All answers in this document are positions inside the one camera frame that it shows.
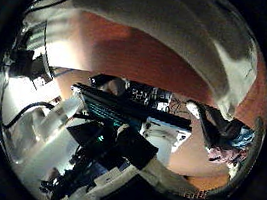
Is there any white cloth garment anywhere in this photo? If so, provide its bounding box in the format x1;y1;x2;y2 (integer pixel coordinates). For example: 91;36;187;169
13;0;267;125

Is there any black box with green light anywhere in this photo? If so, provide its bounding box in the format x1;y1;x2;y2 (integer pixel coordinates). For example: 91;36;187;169
62;117;122;166

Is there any black control box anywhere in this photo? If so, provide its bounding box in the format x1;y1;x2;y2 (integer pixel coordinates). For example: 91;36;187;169
86;71;174;113

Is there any person in patterned shirt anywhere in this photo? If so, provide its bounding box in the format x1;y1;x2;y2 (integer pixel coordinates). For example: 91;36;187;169
204;120;259;170

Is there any black floor cable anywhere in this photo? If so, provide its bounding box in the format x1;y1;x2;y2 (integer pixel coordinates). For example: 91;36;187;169
2;95;57;136

